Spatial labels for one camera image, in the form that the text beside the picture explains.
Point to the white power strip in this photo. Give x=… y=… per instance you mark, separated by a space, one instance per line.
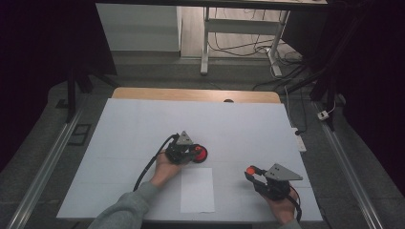
x=300 y=141

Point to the white cabinet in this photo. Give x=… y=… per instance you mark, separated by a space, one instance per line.
x=140 y=28

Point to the white desk frame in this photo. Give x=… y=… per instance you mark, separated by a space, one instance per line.
x=242 y=26

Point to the white plug adapter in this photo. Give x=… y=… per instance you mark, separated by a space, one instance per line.
x=323 y=115

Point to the red ink pad black case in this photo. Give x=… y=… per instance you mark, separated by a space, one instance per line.
x=202 y=154

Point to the black stand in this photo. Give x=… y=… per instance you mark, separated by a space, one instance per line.
x=324 y=86
x=71 y=95

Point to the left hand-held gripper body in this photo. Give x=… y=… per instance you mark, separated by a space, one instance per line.
x=178 y=152

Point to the person's left hand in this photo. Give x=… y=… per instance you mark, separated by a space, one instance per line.
x=165 y=173

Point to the white paper sheet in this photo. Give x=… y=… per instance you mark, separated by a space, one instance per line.
x=197 y=191

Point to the metal floor rail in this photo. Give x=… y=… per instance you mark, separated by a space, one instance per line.
x=44 y=171
x=350 y=178

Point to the person's right hand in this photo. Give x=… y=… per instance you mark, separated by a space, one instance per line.
x=283 y=210

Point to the orange stamp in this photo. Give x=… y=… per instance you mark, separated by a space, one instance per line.
x=251 y=170

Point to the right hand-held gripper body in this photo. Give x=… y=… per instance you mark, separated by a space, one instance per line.
x=277 y=186

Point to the dark curtain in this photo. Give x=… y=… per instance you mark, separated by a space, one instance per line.
x=375 y=79
x=38 y=47

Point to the dark floor socket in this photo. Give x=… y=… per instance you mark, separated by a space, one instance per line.
x=80 y=134

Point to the white table cover sheet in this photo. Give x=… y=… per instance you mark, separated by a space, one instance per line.
x=127 y=127

